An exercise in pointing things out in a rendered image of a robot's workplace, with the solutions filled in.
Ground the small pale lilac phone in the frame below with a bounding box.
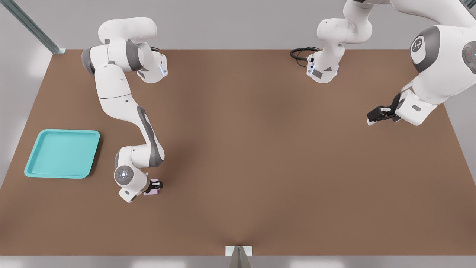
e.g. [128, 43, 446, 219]
[144, 179, 161, 196]

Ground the pale blue-green tray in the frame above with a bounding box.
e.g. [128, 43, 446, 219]
[24, 129, 100, 179]

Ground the black cable loop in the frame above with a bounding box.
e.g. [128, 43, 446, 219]
[290, 47, 322, 68]

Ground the silver frame post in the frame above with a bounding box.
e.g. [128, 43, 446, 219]
[0, 0, 67, 55]
[225, 246, 253, 268]
[459, 0, 476, 16]

